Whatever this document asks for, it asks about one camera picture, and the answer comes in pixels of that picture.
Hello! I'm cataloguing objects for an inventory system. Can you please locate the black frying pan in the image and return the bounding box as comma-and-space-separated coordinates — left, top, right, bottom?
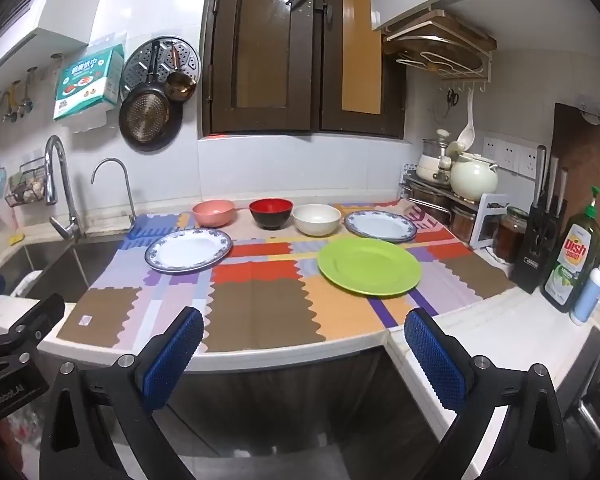
118, 40, 185, 153

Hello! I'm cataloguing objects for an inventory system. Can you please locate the wooden cutting board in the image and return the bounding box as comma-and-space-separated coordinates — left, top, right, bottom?
384, 9, 496, 61

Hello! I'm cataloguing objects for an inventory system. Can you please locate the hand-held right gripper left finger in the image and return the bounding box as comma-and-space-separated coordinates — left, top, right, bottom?
39, 306, 205, 480

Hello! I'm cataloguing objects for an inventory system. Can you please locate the black wire basket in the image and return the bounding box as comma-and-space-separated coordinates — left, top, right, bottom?
4, 157, 58, 208

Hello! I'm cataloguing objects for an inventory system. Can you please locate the teal paper towel box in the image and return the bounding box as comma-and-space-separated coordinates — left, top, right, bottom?
53, 35, 126, 133

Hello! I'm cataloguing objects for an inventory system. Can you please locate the steel pot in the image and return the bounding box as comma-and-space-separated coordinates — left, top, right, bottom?
407, 182, 453, 226
450, 205, 481, 241

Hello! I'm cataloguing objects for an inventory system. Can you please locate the perforated steel steamer tray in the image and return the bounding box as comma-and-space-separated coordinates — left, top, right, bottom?
121, 36, 202, 103

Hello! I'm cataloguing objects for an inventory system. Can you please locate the white wall rack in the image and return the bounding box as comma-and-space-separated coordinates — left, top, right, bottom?
382, 20, 497, 92

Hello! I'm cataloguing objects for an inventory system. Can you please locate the blue floral plate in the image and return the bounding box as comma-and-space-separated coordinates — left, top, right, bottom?
144, 228, 233, 275
343, 210, 418, 244

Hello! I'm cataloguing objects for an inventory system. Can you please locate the green plate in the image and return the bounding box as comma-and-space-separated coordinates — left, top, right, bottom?
317, 237, 423, 297

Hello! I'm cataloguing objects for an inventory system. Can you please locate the glass jar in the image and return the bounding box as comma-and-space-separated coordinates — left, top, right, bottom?
494, 206, 531, 263

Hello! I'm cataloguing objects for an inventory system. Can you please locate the colourful patterned mat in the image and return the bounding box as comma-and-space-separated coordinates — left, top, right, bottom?
55, 200, 518, 356

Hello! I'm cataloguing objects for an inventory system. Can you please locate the steel sink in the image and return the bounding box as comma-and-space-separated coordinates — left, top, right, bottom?
0, 237, 126, 306

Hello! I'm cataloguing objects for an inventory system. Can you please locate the slim gooseneck faucet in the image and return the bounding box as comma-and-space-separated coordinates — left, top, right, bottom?
91, 158, 138, 231

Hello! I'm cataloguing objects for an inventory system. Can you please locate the white pot rack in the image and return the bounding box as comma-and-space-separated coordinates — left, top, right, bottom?
399, 162, 511, 251

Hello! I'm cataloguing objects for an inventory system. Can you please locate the cream pot with glass lid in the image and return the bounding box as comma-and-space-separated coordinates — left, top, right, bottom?
417, 129, 453, 183

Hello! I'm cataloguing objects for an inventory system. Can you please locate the green dish soap bottle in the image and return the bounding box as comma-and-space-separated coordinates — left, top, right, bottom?
540, 186, 600, 313

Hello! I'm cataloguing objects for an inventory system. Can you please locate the dark brown cutting board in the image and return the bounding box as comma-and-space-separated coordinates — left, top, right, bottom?
550, 102, 600, 271

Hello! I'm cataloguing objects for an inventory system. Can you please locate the white bowl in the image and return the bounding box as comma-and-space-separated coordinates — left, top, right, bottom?
292, 203, 342, 236

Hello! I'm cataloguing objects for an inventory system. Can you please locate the white ladle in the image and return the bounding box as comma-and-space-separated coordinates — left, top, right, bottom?
455, 91, 477, 147

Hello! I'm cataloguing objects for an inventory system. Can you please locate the blue pump bottle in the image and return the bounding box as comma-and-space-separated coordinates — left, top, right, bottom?
570, 247, 600, 327

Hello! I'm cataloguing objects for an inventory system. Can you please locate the pink bowl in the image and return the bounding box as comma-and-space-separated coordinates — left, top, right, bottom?
192, 199, 237, 228

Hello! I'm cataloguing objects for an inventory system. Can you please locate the copper ladle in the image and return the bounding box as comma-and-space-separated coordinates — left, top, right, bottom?
164, 42, 198, 103

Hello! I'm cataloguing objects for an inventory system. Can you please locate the red and black bowl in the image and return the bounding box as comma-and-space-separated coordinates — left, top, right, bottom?
248, 198, 295, 231

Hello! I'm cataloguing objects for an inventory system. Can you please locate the steel handled knife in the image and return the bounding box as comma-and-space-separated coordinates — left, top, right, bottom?
545, 156, 560, 213
532, 145, 548, 208
555, 168, 570, 216

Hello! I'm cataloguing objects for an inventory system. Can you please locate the brown window frame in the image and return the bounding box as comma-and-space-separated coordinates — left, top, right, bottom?
198, 0, 406, 140

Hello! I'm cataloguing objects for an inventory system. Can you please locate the black knife block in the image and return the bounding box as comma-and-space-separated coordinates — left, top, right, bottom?
510, 200, 568, 295

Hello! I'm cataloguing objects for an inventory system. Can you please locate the cream kettle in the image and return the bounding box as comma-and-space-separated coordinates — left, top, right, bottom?
450, 152, 499, 202

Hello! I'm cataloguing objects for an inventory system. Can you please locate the chrome kitchen faucet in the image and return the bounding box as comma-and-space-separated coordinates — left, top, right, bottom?
44, 135, 87, 243

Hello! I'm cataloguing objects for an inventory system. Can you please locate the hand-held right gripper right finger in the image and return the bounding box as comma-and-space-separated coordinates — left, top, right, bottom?
404, 307, 576, 480

